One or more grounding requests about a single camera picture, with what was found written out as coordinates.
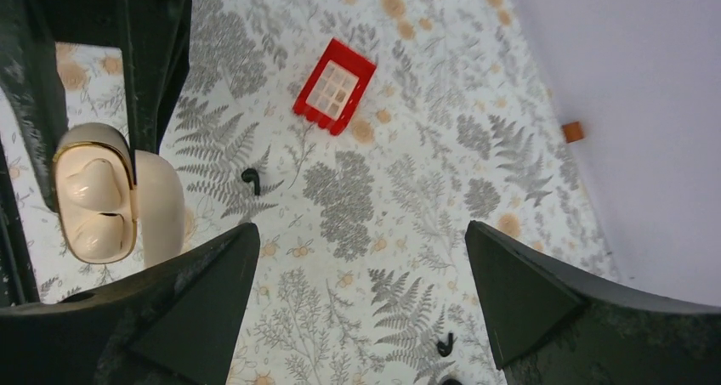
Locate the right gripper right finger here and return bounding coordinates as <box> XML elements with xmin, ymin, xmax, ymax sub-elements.
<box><xmin>465</xmin><ymin>221</ymin><xmax>720</xmax><ymax>384</ymax></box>

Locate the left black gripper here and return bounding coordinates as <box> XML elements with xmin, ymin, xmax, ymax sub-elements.
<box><xmin>1</xmin><ymin>0</ymin><xmax>192</xmax><ymax>212</ymax></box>

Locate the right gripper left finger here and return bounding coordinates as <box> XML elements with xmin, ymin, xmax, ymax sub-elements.
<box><xmin>1</xmin><ymin>223</ymin><xmax>260</xmax><ymax>384</ymax></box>

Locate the beige earbud charging case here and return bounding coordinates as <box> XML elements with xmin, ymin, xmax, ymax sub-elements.
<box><xmin>53</xmin><ymin>122</ymin><xmax>185</xmax><ymax>268</ymax></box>

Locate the beige wireless earbud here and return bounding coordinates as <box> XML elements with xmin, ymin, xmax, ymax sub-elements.
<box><xmin>58</xmin><ymin>158</ymin><xmax>129</xmax><ymax>213</ymax></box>
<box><xmin>66</xmin><ymin>213</ymin><xmax>127</xmax><ymax>264</ymax></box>

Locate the black earbud near case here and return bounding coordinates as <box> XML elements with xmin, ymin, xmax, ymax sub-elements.
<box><xmin>435</xmin><ymin>331</ymin><xmax>456</xmax><ymax>358</ymax></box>

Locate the black earbud near centre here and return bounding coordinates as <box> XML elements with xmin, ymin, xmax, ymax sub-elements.
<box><xmin>241</xmin><ymin>168</ymin><xmax>261</xmax><ymax>196</ymax></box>

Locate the red plastic basket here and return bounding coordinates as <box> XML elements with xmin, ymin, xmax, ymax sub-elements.
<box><xmin>292</xmin><ymin>38</ymin><xmax>377</xmax><ymax>136</ymax></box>

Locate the floral patterned mat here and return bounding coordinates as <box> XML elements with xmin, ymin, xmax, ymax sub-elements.
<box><xmin>0</xmin><ymin>0</ymin><xmax>621</xmax><ymax>385</ymax></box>

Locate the brown cube at wall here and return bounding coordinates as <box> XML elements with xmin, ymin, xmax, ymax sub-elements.
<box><xmin>561</xmin><ymin>121</ymin><xmax>585</xmax><ymax>144</ymax></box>

